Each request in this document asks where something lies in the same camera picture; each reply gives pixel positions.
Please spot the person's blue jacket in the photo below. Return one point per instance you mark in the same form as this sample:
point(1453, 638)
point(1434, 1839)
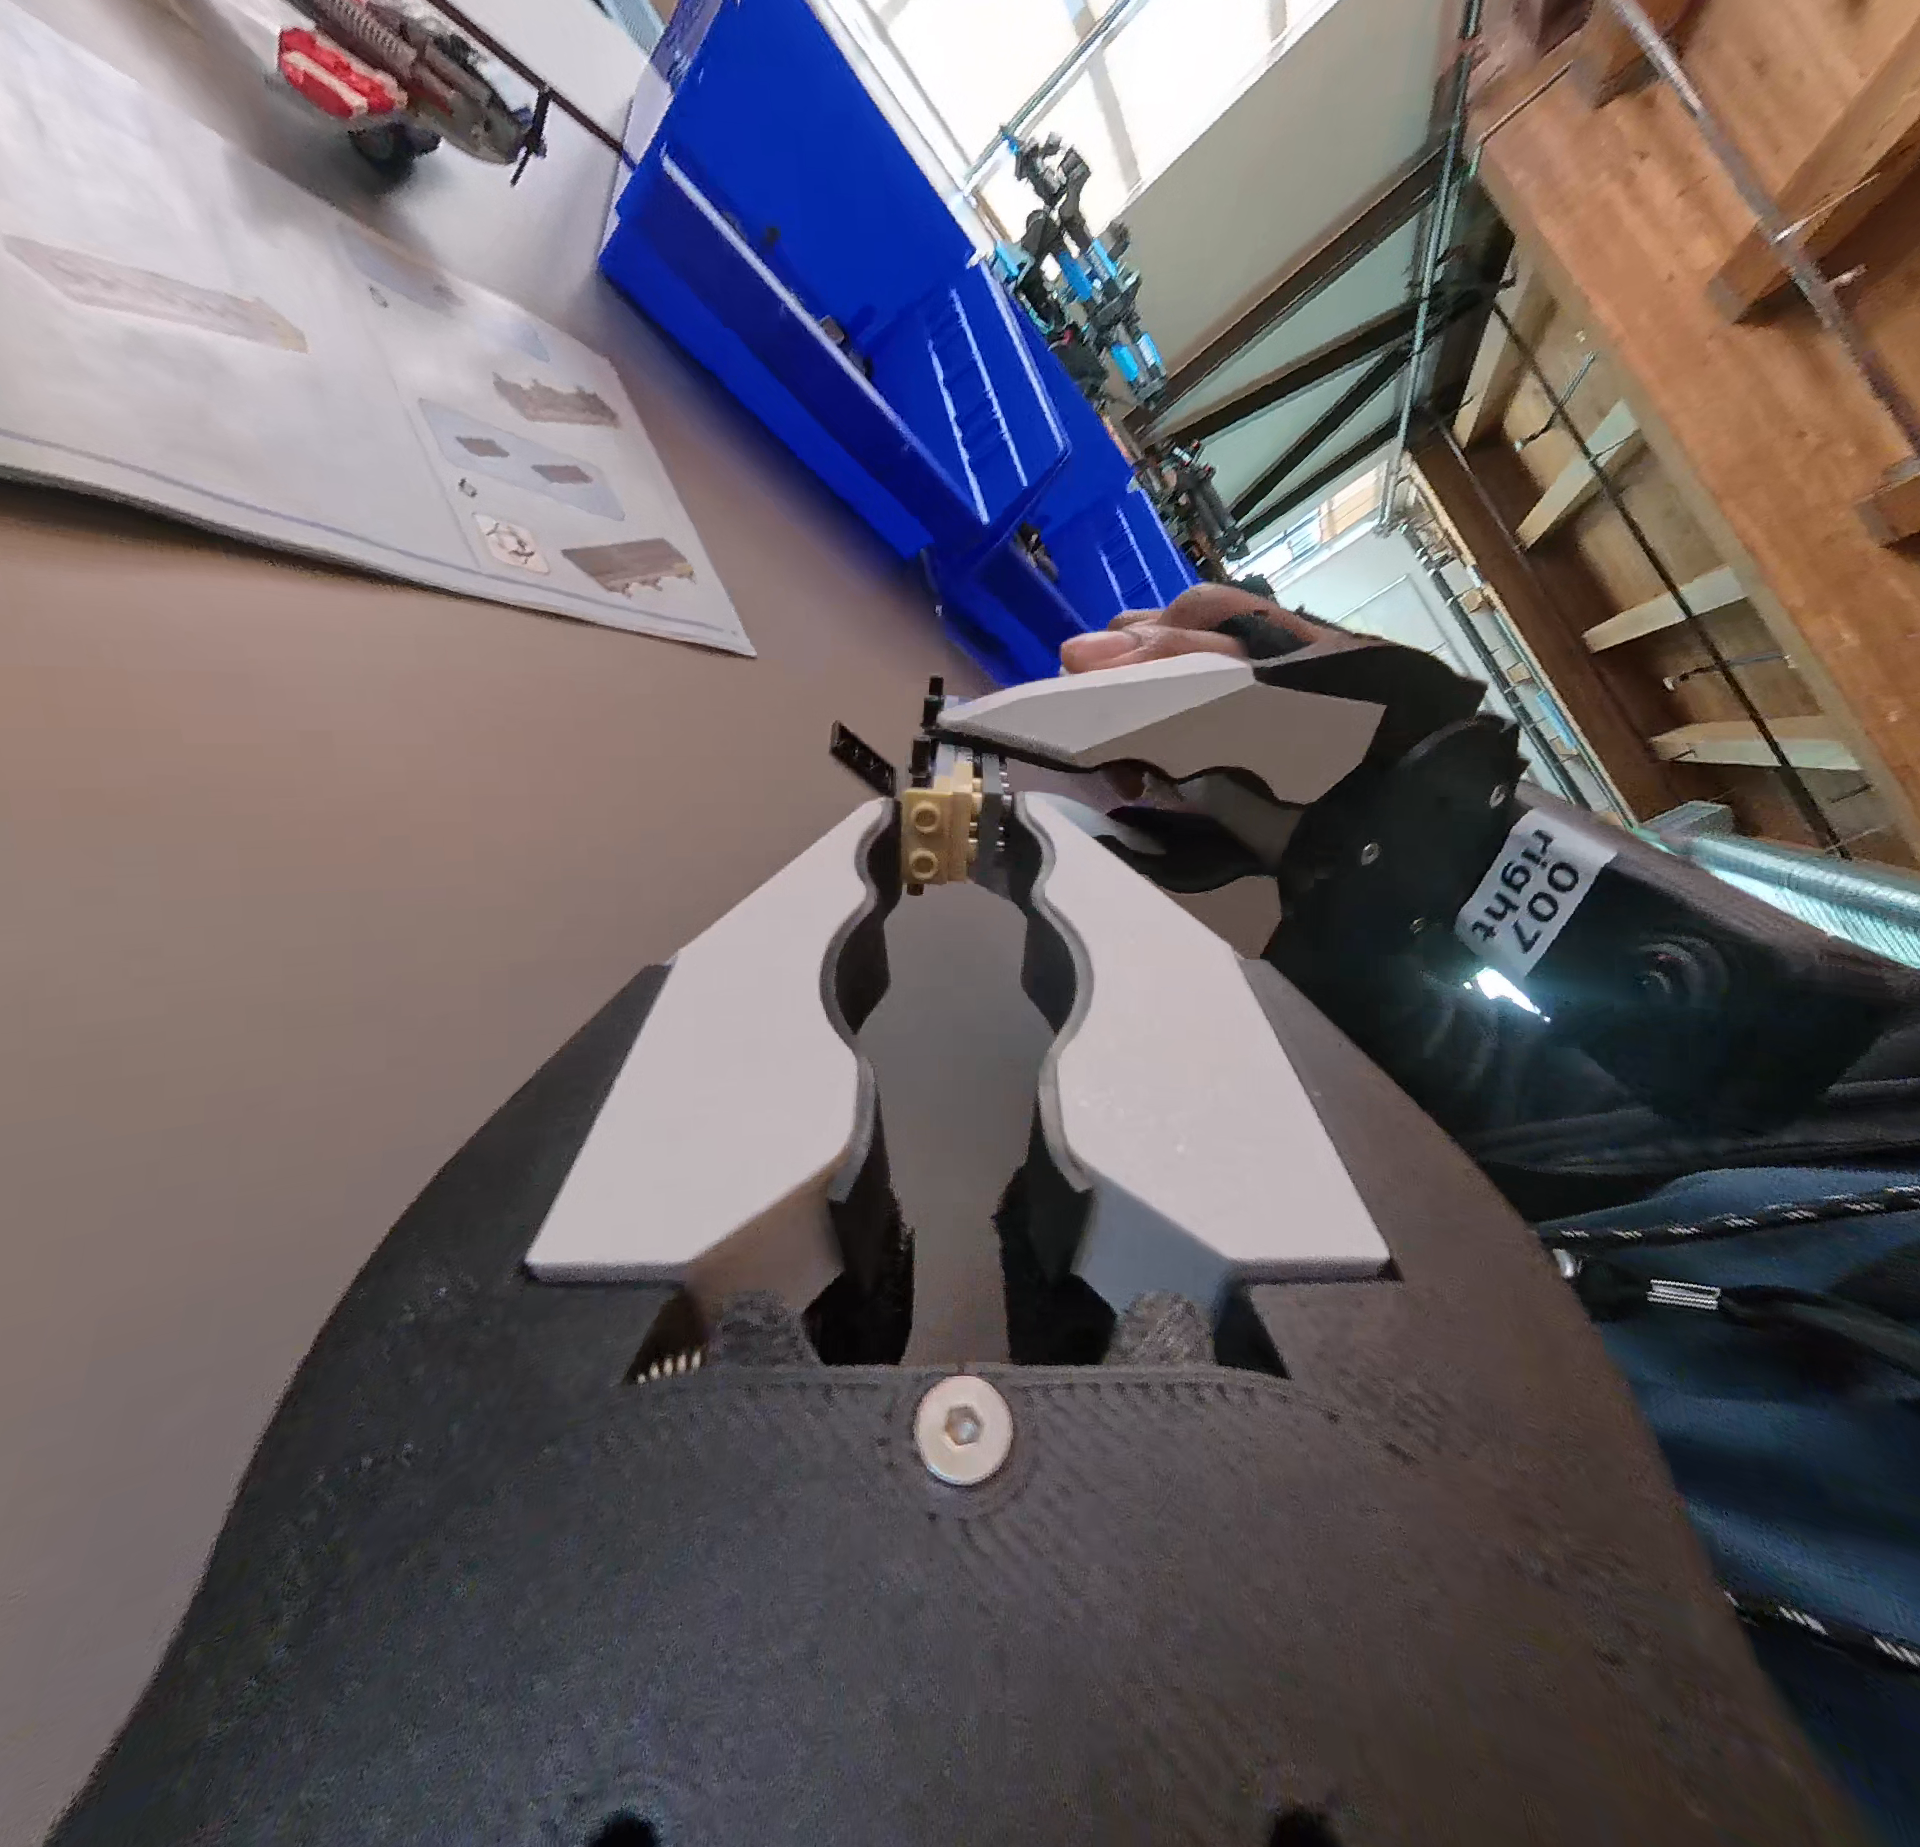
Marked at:
point(1800, 1457)

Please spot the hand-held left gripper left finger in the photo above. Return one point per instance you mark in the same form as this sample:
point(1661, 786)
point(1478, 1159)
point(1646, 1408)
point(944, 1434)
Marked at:
point(720, 1068)

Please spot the small blue plastic bin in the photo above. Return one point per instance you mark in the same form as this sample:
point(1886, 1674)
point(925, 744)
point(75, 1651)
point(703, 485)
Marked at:
point(1051, 527)

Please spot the toy brick instruction booklet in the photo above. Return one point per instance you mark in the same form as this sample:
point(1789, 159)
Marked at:
point(271, 378)

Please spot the person's right forearm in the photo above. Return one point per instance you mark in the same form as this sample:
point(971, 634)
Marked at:
point(1725, 1157)

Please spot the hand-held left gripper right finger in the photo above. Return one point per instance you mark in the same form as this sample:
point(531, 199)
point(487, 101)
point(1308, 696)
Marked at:
point(1186, 1113)

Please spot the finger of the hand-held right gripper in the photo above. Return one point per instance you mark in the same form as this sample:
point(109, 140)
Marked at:
point(1215, 828)
point(1171, 713)

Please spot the black blue robot arm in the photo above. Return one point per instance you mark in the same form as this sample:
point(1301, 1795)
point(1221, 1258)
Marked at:
point(1067, 227)
point(1192, 497)

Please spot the tan grey toy brick assembly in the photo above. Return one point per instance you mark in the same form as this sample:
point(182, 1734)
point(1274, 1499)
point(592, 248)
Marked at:
point(936, 819)

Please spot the red grey toy brick plane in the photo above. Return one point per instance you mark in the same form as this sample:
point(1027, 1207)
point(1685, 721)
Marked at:
point(352, 78)

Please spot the person's right hand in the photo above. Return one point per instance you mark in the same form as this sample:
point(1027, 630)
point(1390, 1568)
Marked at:
point(1155, 629)

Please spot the grey desk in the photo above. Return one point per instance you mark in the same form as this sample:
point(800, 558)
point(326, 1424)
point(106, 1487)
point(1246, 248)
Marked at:
point(300, 902)

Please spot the large blue plastic bin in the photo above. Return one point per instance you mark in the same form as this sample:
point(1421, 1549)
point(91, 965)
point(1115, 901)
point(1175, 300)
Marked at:
point(781, 227)

